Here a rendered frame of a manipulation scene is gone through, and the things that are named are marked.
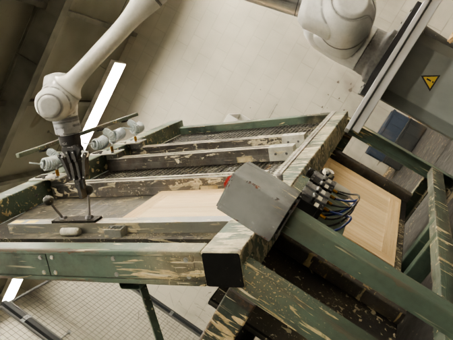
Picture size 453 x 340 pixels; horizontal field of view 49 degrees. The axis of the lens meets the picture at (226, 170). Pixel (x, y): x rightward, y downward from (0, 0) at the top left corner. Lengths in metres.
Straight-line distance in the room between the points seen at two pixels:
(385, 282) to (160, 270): 0.62
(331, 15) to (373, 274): 0.70
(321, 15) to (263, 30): 5.89
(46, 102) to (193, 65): 6.07
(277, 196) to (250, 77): 6.11
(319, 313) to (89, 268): 0.71
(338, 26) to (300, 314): 0.79
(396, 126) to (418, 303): 4.87
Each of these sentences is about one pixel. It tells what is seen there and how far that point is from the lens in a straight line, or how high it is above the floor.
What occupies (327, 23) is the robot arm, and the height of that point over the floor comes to 0.94.
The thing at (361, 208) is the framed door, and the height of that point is 0.46.
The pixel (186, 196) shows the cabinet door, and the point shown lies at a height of 1.15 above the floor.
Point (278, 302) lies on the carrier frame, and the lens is 1.39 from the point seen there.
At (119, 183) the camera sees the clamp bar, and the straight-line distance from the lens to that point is 2.28.
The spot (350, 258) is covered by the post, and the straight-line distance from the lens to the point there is 1.31.
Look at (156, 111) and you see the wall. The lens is 7.78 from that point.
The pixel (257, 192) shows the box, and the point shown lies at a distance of 1.27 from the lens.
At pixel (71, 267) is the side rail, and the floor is 1.24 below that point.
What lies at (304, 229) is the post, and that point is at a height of 0.70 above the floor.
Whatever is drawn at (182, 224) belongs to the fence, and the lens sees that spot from 1.68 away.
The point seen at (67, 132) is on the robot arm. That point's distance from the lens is 1.80.
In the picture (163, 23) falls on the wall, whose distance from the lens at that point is 7.82.
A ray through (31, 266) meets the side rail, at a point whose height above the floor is 1.38.
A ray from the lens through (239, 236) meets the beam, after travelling 1.45.
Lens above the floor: 0.74
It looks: 10 degrees up
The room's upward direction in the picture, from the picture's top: 58 degrees counter-clockwise
